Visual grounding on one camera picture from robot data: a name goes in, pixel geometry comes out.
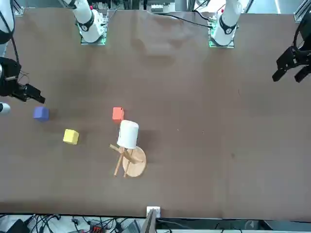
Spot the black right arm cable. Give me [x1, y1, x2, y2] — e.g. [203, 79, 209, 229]
[0, 0, 20, 64]

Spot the purple cube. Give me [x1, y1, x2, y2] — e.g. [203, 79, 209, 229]
[33, 106, 50, 122]

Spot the yellow cube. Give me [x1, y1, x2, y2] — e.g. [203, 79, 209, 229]
[62, 129, 80, 146]

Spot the aluminium profile post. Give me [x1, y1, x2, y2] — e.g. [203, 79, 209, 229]
[142, 210, 157, 233]

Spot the grey power adapter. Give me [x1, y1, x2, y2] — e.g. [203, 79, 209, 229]
[122, 219, 141, 233]

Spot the white bracket plate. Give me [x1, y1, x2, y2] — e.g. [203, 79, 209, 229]
[146, 206, 161, 218]

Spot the black cable across table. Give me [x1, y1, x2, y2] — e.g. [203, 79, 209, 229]
[145, 11, 211, 27]

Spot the red cube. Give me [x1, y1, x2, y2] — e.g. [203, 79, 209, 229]
[112, 107, 125, 124]

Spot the wooden cup rack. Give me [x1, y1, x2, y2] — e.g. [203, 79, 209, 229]
[108, 143, 147, 178]

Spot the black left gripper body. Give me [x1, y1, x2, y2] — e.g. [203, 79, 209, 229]
[290, 45, 311, 66]

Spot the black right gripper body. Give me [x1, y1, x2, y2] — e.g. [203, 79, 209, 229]
[0, 57, 27, 98]

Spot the white cup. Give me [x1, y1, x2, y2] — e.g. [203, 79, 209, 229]
[116, 119, 139, 149]

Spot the black device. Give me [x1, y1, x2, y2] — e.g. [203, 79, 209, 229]
[0, 218, 29, 233]

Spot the aluminium frame profile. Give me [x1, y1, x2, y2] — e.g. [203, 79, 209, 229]
[294, 2, 311, 22]
[11, 0, 25, 17]

